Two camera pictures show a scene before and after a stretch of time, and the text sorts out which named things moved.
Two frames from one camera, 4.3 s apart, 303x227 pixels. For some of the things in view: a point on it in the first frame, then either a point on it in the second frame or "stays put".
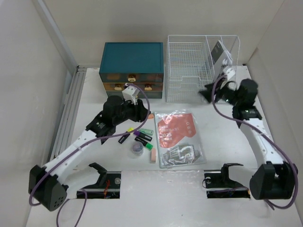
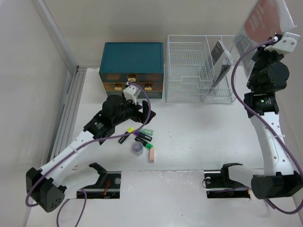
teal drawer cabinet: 141,63 stays put
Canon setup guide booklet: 221,58 stays put
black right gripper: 207,93 to 261,52
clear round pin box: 137,148 stays put
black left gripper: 139,111 stays put
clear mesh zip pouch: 178,138 to 267,19
